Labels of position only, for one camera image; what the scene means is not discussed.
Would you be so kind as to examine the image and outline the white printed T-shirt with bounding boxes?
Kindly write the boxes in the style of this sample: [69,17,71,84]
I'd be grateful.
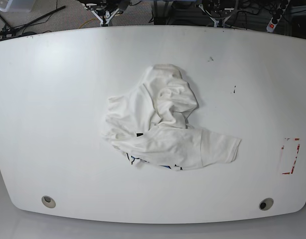
[103,64,241,171]

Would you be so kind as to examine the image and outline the red tape rectangle marking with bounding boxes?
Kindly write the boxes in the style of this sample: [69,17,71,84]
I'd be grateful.
[279,138,301,175]

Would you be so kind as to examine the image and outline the white power strip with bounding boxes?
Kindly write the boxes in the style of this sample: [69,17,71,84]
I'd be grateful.
[266,0,290,33]

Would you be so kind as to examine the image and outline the clear plastic storage box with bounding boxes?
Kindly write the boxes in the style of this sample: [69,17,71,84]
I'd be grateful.
[0,0,35,12]

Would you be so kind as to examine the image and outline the left table cable grommet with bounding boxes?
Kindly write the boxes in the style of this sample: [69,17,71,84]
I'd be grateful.
[41,196,56,209]

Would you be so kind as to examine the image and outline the table cable grommet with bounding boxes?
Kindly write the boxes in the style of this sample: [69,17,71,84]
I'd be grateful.
[41,196,56,209]
[259,198,274,211]

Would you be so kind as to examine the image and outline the right table cable grommet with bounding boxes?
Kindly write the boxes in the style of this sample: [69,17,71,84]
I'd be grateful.
[259,198,274,211]

